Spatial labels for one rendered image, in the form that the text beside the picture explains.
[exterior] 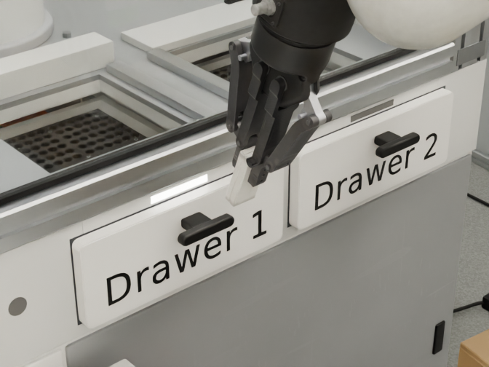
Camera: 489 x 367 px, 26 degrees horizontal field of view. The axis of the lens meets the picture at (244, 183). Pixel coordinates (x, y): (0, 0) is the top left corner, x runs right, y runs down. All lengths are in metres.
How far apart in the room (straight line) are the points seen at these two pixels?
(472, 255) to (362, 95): 1.52
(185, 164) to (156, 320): 0.20
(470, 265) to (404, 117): 1.42
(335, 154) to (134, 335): 0.34
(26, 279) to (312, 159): 0.39
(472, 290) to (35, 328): 1.70
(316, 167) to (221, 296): 0.20
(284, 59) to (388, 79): 0.47
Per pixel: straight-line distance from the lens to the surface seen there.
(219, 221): 1.19
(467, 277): 2.76
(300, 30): 0.91
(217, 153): 1.22
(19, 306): 1.14
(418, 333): 1.71
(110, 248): 1.15
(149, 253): 1.19
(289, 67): 0.94
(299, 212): 1.33
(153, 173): 1.17
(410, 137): 1.38
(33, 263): 1.12
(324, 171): 1.33
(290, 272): 1.40
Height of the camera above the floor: 1.53
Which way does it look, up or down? 30 degrees down
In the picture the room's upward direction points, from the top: straight up
